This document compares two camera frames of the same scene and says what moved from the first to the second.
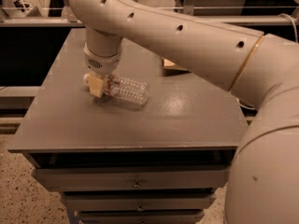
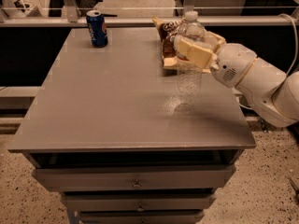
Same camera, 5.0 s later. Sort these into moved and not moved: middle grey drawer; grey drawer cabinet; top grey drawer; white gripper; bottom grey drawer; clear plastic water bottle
Moved: clear plastic water bottle; white gripper
Not moved: bottom grey drawer; middle grey drawer; grey drawer cabinet; top grey drawer
